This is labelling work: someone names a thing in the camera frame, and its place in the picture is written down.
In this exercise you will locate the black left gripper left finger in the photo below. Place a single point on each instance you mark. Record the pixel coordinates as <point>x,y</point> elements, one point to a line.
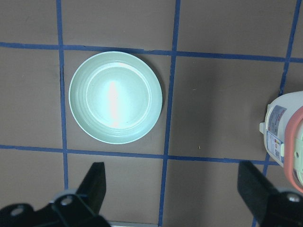
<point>77,209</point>

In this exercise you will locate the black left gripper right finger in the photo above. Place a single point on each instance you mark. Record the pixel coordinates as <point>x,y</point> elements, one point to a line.
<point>269,206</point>

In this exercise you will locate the white rice cooker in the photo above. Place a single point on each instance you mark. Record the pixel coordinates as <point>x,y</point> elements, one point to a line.
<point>282,132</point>

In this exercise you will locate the far green plate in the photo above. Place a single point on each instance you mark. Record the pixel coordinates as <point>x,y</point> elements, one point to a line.
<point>115,97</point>

